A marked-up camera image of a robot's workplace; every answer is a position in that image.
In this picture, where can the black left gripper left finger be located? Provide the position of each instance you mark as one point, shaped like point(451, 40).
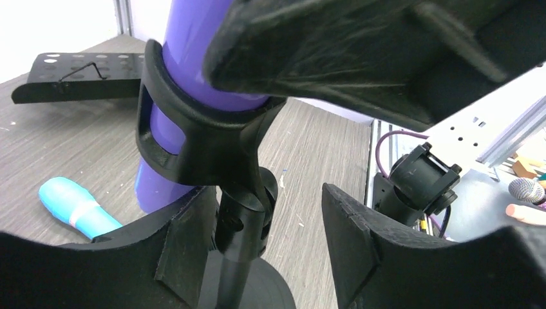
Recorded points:
point(157, 261)

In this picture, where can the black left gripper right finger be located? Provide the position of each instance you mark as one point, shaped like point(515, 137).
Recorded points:
point(378, 262)

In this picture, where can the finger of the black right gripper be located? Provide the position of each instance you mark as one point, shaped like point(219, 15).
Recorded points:
point(411, 63)

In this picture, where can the blue toy microphone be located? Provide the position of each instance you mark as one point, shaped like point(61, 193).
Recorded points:
point(75, 206)

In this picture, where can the black music stand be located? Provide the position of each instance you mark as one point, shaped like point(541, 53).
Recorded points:
point(64, 77)

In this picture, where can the purple toy microphone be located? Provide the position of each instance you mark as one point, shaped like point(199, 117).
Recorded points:
point(190, 28)

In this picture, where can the person's fingertip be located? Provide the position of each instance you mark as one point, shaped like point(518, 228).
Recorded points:
point(526, 214)

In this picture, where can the grey real microphone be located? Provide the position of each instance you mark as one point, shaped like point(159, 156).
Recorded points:
point(527, 190)

